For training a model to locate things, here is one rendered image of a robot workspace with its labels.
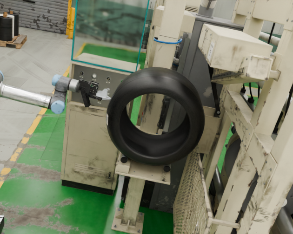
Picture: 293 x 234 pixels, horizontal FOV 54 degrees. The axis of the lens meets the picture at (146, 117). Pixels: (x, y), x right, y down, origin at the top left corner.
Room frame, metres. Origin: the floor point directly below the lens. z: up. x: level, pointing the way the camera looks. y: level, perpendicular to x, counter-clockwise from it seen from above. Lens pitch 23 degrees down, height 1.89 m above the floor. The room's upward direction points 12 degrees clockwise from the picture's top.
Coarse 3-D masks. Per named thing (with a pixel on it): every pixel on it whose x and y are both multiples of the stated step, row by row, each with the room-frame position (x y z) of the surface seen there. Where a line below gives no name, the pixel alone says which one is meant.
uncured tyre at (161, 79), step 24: (144, 72) 1.63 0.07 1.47; (168, 72) 1.65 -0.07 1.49; (120, 96) 1.52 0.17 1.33; (168, 96) 1.51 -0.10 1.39; (192, 96) 1.54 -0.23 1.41; (120, 120) 1.78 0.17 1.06; (192, 120) 1.51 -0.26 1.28; (120, 144) 1.51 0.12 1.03; (144, 144) 1.77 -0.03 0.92; (168, 144) 1.77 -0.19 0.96; (192, 144) 1.52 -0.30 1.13
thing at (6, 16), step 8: (0, 16) 7.10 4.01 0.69; (8, 16) 7.36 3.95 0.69; (16, 16) 7.78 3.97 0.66; (0, 24) 6.93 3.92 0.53; (8, 24) 7.01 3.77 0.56; (16, 24) 7.79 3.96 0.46; (0, 32) 6.93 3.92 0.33; (8, 32) 7.01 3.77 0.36; (16, 32) 7.79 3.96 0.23; (0, 40) 6.92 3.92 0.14; (8, 40) 7.01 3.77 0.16; (16, 40) 7.26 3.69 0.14; (24, 40) 7.95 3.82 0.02; (16, 48) 7.00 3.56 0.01
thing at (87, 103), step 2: (82, 92) 1.62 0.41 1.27; (84, 92) 1.62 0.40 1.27; (82, 94) 1.62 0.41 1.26; (84, 94) 1.61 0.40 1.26; (82, 96) 1.61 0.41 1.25; (84, 96) 1.61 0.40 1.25; (86, 96) 1.62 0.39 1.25; (84, 98) 1.62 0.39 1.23; (86, 98) 1.61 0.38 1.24; (88, 98) 1.65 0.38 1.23; (84, 100) 1.61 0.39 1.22; (86, 100) 1.61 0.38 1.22; (88, 100) 1.64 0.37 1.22; (84, 102) 1.61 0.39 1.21; (86, 102) 1.61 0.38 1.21; (88, 102) 1.62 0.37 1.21; (84, 104) 1.61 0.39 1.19; (86, 104) 1.61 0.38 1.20; (88, 104) 1.62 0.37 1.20; (90, 104) 1.65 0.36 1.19; (86, 106) 1.61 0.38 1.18; (88, 106) 1.61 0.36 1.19
